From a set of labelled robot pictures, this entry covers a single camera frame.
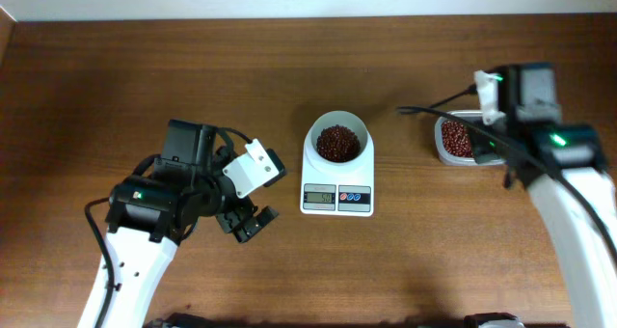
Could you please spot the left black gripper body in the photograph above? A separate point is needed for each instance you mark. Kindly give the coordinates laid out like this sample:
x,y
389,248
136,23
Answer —
x,y
217,196

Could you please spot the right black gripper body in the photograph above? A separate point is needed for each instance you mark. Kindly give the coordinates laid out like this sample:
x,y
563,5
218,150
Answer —
x,y
484,142

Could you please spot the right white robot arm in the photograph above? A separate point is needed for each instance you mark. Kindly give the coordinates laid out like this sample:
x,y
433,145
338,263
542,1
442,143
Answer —
x,y
563,169

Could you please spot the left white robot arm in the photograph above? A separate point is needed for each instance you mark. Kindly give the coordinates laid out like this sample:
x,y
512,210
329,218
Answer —
x,y
151,212

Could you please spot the white digital kitchen scale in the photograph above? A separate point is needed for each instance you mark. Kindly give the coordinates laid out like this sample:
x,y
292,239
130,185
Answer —
x,y
338,188

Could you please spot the clear plastic food container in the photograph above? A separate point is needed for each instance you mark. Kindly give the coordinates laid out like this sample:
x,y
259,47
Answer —
x,y
444,156

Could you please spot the red beans in container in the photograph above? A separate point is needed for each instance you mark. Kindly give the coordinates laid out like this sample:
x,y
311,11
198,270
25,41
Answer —
x,y
456,140

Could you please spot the red beans in bowl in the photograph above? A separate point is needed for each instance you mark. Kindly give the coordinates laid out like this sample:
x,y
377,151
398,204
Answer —
x,y
338,144

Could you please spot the white round bowl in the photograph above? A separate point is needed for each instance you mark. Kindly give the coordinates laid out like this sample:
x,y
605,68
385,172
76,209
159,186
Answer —
x,y
343,118

